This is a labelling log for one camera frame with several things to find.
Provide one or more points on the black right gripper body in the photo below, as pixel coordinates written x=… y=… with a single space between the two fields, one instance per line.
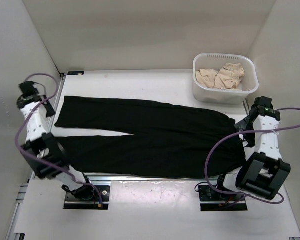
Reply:
x=244 y=125

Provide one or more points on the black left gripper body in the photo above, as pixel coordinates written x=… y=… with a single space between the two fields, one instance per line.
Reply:
x=50 y=110

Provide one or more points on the black trousers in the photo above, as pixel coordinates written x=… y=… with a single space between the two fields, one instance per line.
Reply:
x=153 y=139

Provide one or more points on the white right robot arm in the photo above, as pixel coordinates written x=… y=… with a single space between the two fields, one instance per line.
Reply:
x=264 y=172

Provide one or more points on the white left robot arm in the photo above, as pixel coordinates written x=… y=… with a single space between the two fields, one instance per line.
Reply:
x=47 y=157

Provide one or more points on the blue label sticker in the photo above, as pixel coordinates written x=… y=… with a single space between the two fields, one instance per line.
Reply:
x=75 y=73

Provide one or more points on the beige cloth in basket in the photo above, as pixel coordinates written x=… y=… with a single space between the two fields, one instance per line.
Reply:
x=229 y=77

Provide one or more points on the white plastic basket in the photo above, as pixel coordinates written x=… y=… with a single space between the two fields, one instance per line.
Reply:
x=216 y=61

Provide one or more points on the white front cover board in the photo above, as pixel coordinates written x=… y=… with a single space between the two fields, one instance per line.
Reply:
x=147 y=210

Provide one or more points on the aluminium table edge rail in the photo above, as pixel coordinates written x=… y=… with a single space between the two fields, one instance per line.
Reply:
x=100 y=177

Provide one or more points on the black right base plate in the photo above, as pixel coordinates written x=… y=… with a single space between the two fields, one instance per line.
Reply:
x=212 y=201

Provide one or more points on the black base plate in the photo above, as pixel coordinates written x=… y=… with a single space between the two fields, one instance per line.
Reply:
x=212 y=201
x=92 y=202

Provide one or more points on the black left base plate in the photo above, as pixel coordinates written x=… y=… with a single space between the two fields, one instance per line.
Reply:
x=92 y=202

